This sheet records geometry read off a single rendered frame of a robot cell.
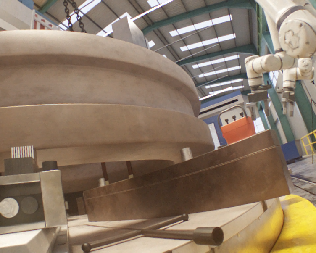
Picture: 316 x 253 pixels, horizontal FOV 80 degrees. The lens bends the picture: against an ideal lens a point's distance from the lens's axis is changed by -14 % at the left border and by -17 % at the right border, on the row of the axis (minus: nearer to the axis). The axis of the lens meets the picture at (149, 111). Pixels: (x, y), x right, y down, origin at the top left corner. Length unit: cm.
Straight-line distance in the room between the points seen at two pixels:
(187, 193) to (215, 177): 26
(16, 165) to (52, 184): 19
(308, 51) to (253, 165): 72
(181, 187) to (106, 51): 115
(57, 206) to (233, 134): 104
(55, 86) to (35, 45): 33
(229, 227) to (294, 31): 85
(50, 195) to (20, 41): 113
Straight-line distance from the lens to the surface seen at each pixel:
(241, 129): 138
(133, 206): 203
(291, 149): 1087
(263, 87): 127
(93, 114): 140
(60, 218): 90
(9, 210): 93
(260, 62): 120
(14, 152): 114
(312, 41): 92
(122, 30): 763
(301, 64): 153
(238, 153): 137
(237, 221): 113
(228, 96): 678
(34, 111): 137
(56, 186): 90
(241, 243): 120
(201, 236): 82
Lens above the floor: 53
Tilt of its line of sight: 20 degrees up
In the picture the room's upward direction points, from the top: 13 degrees counter-clockwise
